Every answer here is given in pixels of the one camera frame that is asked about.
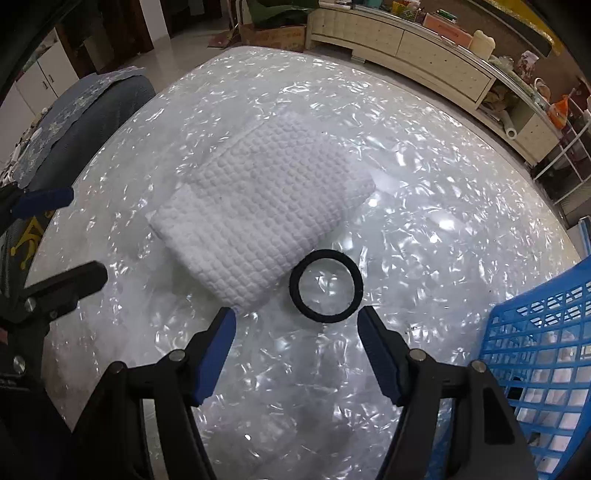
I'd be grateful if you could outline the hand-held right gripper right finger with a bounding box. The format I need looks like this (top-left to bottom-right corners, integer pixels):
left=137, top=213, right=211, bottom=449
left=358, top=307, right=539, bottom=480

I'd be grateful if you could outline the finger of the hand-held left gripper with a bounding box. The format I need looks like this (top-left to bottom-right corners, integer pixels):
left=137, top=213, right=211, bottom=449
left=23, top=261, right=109, bottom=324
left=0, top=185, right=75, bottom=227

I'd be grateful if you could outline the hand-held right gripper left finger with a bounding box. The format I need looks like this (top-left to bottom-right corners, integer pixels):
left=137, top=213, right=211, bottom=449
left=69, top=307, right=237, bottom=480

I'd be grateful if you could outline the black hair tie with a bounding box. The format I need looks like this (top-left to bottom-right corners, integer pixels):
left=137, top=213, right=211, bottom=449
left=289, top=249, right=364, bottom=323

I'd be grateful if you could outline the blue plastic basket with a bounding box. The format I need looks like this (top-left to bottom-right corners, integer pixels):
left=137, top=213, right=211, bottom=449
left=425, top=256, right=591, bottom=480

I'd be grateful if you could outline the white cupboard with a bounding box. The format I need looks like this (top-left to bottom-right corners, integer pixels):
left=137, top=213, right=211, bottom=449
left=14, top=28, right=79, bottom=109

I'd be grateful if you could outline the folded white waffle towel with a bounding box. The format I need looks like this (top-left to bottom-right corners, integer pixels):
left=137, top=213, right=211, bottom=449
left=148, top=114, right=377, bottom=311

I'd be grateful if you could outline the white cloth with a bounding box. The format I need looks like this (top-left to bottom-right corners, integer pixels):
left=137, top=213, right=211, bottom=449
left=512, top=323, right=591, bottom=467

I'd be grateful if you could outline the brown cardboard box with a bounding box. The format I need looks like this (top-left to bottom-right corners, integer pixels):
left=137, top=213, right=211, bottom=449
left=238, top=23, right=306, bottom=52

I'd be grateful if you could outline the white metal shelf rack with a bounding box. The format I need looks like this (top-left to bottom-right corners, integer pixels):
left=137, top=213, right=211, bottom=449
left=531, top=78, right=591, bottom=208

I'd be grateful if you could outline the dark green bag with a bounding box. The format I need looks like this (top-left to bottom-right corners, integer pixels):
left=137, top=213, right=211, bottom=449
left=245, top=0, right=319, bottom=26

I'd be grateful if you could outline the orange bag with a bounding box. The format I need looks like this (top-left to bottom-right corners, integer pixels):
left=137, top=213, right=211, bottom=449
left=549, top=95, right=573, bottom=127

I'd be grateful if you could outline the long cream cabinet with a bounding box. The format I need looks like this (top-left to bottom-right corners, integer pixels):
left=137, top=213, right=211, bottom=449
left=307, top=4, right=561, bottom=167

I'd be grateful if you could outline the beige plastic jug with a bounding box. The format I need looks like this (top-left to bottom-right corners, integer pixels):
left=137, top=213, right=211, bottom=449
left=470, top=30, right=496, bottom=59

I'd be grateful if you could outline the pink box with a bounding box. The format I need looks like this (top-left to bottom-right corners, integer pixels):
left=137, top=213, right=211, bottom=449
left=422, top=13, right=462, bottom=38

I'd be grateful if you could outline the gold wall banner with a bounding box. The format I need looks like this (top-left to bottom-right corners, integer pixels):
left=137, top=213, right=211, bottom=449
left=499, top=0, right=561, bottom=58

